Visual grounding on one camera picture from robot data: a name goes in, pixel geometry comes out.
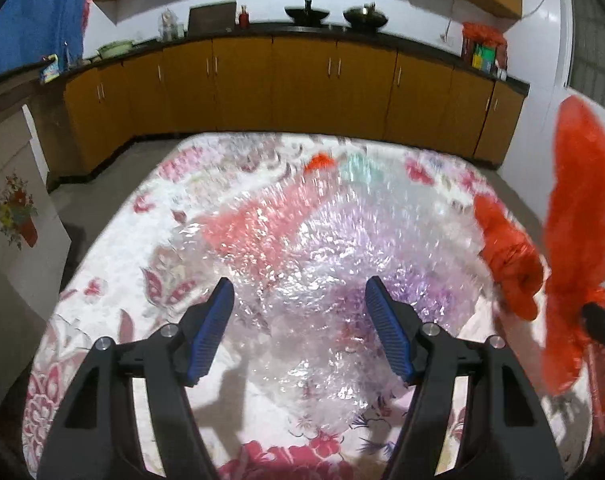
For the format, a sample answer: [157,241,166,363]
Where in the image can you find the lower orange kitchen cabinets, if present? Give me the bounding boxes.
[64,35,528,174]

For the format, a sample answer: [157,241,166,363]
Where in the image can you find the white flower-decal cabinet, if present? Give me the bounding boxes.
[0,105,70,405]

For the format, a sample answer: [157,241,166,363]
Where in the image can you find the floral tablecloth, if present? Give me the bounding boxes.
[22,133,592,479]

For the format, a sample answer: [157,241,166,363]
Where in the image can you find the barred window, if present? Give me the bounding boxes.
[563,0,605,113]

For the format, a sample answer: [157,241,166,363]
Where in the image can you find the large bubble wrap sheet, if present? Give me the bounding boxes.
[176,168,491,432]

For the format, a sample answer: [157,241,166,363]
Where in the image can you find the green plastic bag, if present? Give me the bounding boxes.
[339,154,383,186]

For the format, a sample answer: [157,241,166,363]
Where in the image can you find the red bag of groceries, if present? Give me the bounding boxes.
[462,22,508,78]

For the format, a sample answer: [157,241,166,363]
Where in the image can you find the small red plastic bag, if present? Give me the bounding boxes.
[303,153,337,176]

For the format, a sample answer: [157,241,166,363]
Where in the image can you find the yellow detergent bottle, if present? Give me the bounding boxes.
[40,54,60,84]

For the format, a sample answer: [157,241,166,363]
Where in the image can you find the green bowl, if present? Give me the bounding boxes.
[97,40,133,60]

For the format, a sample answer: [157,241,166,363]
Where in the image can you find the black wok with lid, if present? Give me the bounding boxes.
[343,2,388,32]

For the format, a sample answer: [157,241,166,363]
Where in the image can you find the glass jar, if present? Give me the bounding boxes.
[158,9,184,42]

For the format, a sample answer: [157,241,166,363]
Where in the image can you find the blue hanging cloth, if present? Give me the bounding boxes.
[0,0,86,74]

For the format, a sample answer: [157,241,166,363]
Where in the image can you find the black pan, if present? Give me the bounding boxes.
[285,0,329,27]

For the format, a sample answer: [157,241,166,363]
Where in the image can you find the red bottle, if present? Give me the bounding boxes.
[238,6,250,29]

